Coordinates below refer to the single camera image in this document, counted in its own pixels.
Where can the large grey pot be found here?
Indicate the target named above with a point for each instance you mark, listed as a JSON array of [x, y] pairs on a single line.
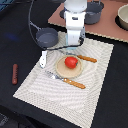
[[93, 12]]

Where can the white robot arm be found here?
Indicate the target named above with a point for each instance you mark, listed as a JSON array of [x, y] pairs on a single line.
[[75, 6]]

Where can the beige bowl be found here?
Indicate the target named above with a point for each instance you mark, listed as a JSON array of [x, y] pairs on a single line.
[[123, 16]]

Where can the red tomato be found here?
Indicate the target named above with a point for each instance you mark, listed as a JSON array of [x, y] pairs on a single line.
[[71, 62]]

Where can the pink toy stove top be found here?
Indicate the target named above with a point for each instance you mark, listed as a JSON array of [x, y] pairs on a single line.
[[105, 27]]

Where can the beige woven placemat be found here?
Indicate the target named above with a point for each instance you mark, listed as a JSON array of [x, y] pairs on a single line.
[[59, 98]]

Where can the wooden handled fork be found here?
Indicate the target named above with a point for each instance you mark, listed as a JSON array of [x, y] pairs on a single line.
[[66, 80]]

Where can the brown grilled sausage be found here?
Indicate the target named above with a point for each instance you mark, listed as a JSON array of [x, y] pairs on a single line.
[[15, 74]]

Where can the round wooden plate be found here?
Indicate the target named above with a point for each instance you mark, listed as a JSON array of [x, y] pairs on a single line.
[[66, 72]]

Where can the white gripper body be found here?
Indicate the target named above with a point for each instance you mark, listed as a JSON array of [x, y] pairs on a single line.
[[75, 29]]

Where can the wooden handled knife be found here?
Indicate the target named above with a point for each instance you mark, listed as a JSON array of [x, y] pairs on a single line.
[[80, 56]]

